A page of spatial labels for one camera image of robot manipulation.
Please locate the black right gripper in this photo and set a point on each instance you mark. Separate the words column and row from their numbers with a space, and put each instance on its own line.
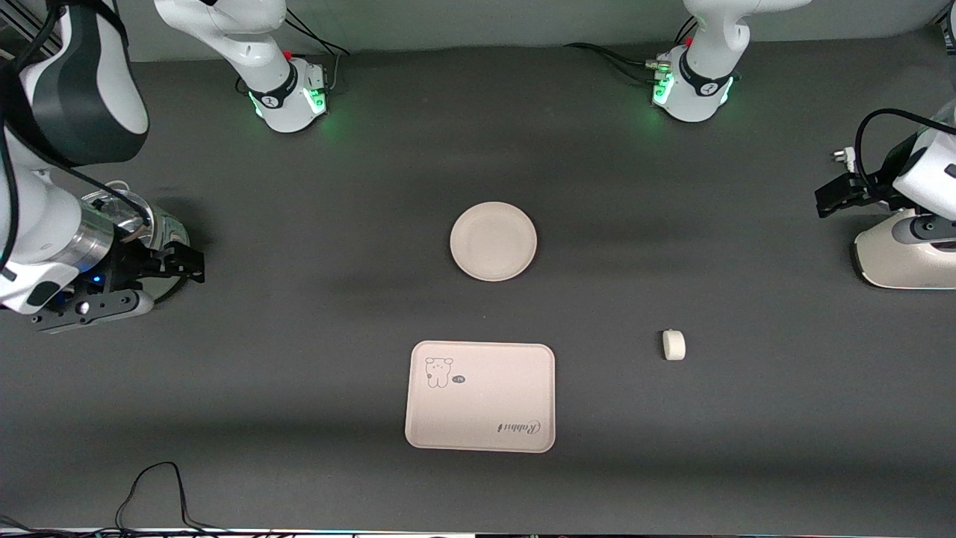
column 133, row 264

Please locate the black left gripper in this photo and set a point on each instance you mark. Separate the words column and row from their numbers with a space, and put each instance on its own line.
column 868, row 193

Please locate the small white bun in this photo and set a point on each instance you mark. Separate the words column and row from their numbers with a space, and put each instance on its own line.
column 673, row 345

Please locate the round cream plate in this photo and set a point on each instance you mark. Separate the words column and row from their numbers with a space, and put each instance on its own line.
column 493, row 240

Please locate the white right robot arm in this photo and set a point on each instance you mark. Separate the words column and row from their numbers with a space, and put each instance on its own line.
column 45, row 224

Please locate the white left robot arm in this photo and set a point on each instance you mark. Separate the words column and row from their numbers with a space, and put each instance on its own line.
column 698, row 90

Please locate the cream rectangular tray rabbit print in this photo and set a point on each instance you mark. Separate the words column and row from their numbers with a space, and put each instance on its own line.
column 480, row 407

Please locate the steel cooking pot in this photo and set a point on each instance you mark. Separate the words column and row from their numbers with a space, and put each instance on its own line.
column 169, row 229

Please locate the glass pot lid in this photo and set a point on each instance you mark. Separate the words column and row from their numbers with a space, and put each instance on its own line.
column 131, row 205

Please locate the cream toaster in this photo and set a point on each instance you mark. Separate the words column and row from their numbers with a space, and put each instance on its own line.
column 907, row 261

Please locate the aluminium frame rail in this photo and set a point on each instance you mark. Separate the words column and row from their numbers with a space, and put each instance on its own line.
column 46, row 43

